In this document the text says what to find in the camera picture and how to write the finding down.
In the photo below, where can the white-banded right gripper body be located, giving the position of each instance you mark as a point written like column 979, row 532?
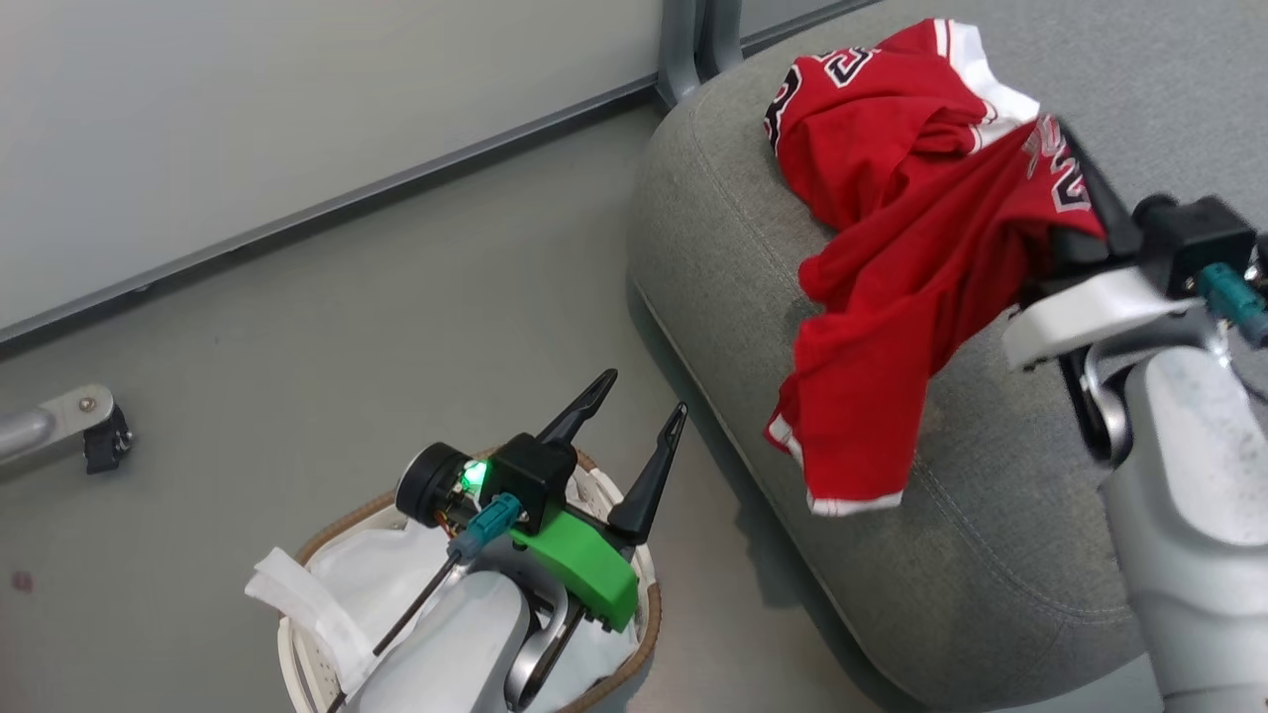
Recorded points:
column 1090, row 307

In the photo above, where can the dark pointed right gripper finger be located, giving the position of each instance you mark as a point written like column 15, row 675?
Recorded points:
column 1109, row 213
column 1078, row 255

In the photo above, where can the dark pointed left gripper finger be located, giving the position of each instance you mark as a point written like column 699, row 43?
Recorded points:
column 649, row 475
column 584, row 401

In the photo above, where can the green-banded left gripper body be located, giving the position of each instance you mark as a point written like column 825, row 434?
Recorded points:
column 580, row 569

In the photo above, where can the red basketball jersey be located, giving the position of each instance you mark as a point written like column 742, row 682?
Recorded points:
column 892, row 248

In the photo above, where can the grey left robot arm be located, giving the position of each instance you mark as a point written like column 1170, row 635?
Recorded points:
column 446, row 644

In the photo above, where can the grey fabric sofa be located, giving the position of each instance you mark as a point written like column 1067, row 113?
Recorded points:
column 991, row 574

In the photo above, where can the white wicker-rimmed laundry basket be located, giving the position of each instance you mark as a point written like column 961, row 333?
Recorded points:
column 644, row 614

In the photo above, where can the white basket liner cloth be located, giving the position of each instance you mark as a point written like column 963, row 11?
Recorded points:
column 367, row 574

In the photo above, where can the black caster wheel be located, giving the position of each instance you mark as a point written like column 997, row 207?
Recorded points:
column 107, row 446

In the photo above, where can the grey metal partition foot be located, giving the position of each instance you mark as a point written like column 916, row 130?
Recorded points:
column 50, row 421

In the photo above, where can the grey aluminium partition rail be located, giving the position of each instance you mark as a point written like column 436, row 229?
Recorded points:
column 297, row 213

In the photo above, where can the grey partition post pair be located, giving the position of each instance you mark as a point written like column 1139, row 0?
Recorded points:
column 693, row 45

